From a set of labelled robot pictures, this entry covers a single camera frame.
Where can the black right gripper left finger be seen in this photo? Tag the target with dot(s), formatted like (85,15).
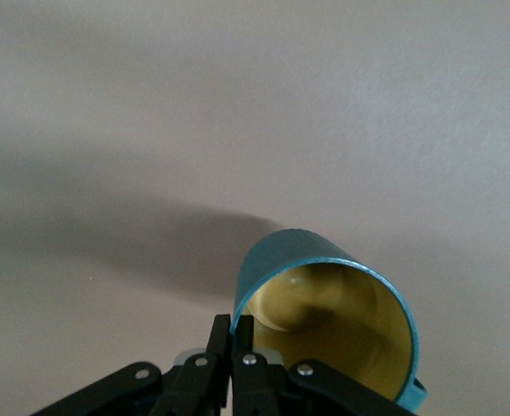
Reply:
(194,390)

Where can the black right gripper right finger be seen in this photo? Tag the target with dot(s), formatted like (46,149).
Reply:
(272,390)

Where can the teal mug yellow inside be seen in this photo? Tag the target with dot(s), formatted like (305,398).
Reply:
(306,249)

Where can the brown table cover mat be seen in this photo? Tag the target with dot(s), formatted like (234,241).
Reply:
(150,108)

